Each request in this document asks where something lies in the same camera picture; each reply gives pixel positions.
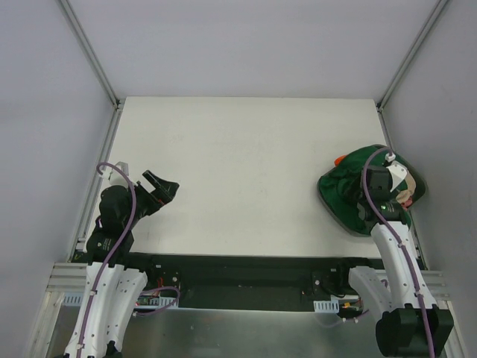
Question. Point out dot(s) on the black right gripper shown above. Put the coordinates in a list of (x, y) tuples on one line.
[(378, 183)]

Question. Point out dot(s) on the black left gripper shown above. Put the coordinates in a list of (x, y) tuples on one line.
[(153, 192)]

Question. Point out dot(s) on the green t shirt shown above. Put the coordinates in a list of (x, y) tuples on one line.
[(373, 155)]

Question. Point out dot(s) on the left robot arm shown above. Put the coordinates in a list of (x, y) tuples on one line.
[(114, 282)]

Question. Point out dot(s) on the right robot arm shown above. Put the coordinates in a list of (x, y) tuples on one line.
[(408, 321)]

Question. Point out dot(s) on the beige t shirt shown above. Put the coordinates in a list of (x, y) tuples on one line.
[(408, 192)]

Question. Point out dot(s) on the pink t shirt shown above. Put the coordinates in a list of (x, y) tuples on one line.
[(407, 203)]

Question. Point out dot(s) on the grey laundry basket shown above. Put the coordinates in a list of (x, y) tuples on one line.
[(340, 192)]

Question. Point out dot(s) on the orange t shirt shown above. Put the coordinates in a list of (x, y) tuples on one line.
[(338, 160)]

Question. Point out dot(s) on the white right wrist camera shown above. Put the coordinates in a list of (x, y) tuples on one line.
[(396, 170)]

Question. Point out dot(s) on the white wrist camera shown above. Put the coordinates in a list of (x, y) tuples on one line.
[(113, 177), (396, 170)]

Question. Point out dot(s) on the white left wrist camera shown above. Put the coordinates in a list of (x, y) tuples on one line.
[(113, 177)]

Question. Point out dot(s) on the right aluminium side rail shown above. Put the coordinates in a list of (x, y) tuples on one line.
[(412, 236)]

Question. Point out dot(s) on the aluminium side rail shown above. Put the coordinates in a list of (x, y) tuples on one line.
[(412, 236), (88, 206)]

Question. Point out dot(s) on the left aluminium side rail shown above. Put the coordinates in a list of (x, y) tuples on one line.
[(88, 206)]

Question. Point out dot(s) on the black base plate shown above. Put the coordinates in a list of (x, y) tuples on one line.
[(288, 284)]

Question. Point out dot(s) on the right aluminium frame post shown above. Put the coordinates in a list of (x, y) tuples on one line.
[(411, 54)]

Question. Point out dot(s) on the aluminium frame post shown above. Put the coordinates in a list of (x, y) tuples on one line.
[(411, 54), (86, 47)]

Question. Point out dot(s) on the front aluminium rail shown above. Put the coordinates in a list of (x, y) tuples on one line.
[(71, 277)]

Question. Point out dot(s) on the right white cable duct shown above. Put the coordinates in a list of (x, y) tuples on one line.
[(327, 307)]

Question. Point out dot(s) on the left aluminium frame post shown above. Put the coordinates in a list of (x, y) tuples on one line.
[(86, 47)]

